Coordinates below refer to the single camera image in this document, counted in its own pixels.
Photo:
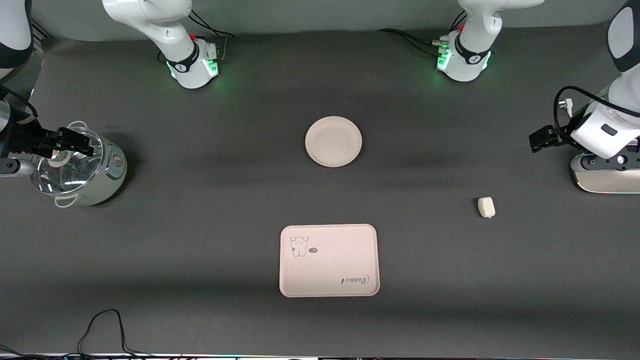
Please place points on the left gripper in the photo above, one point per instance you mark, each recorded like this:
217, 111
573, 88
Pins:
561, 136

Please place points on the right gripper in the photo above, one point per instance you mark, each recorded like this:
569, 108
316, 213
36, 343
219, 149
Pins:
24, 137

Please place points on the small white bun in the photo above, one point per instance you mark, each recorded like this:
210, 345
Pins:
486, 207

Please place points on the round cream plate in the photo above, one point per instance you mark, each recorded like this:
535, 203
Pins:
333, 141

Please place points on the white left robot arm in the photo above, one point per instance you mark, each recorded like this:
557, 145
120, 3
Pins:
470, 65

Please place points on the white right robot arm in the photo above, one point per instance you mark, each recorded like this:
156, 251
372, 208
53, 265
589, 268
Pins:
186, 65

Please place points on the cream rectangular rabbit tray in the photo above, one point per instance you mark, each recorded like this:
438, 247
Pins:
330, 267

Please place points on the glass pot lid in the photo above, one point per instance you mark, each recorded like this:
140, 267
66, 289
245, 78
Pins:
65, 175

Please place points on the cream toaster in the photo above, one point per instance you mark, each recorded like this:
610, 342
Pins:
605, 182

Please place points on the pale green electric pot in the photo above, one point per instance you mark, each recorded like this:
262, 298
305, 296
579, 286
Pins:
111, 172

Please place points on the dark grey table cloth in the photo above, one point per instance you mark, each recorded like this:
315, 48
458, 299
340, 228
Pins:
200, 250

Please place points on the grey aluminium frame rail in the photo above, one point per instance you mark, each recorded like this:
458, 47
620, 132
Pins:
42, 31

